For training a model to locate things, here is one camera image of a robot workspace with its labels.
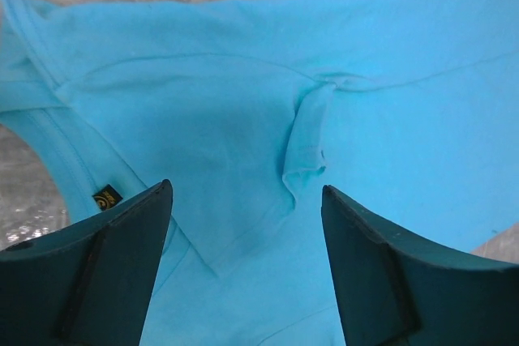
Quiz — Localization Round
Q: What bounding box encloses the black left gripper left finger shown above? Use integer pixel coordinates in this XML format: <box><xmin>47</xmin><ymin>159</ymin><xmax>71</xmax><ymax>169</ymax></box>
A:
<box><xmin>1</xmin><ymin>180</ymin><xmax>173</xmax><ymax>345</ymax></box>

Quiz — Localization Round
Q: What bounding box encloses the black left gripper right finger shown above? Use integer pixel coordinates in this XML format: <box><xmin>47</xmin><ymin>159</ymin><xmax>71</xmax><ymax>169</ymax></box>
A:
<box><xmin>321</xmin><ymin>186</ymin><xmax>518</xmax><ymax>345</ymax></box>

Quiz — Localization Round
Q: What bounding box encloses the turquoise t shirt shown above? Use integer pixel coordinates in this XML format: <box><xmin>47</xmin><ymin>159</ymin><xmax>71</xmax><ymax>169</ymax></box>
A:
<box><xmin>1</xmin><ymin>0</ymin><xmax>518</xmax><ymax>345</ymax></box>

